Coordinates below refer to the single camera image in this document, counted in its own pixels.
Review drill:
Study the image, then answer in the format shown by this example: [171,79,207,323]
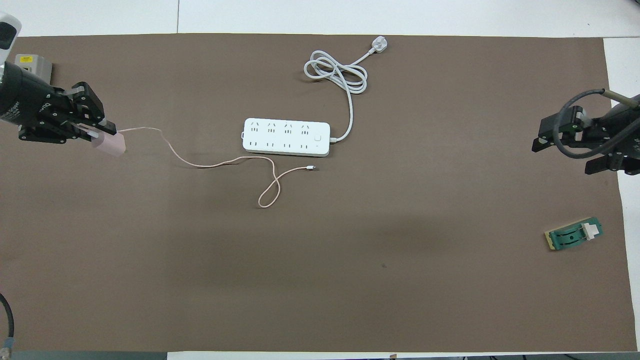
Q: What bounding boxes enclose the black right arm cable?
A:
[555,88,640,160]

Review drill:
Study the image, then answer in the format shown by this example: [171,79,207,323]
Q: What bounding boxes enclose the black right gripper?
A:
[531,99,640,176]

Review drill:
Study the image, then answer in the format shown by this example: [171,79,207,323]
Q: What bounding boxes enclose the white power strip cord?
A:
[304,49,371,144]

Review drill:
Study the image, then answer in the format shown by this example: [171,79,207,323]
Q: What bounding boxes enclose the white power strip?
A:
[242,117,332,158]

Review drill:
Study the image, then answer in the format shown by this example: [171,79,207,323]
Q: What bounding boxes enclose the green knife switch block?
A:
[544,216,604,252]

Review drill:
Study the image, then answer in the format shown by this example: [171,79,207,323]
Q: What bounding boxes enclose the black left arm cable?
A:
[0,292,16,352]

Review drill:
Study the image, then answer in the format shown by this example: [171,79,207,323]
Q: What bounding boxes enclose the pink charging cable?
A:
[117,127,319,210]

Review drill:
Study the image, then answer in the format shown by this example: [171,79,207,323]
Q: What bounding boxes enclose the brown table mat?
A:
[0,33,638,353]

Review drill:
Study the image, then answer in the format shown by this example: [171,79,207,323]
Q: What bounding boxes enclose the pink charger adapter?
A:
[92,130,126,159]

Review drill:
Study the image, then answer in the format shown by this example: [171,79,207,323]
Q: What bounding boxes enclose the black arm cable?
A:
[555,88,640,160]
[0,292,16,352]

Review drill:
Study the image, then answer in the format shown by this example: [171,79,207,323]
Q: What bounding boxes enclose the grey on-off switch box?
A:
[14,54,54,84]

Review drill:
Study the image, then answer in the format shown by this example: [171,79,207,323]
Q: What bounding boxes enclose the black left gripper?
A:
[0,62,119,145]

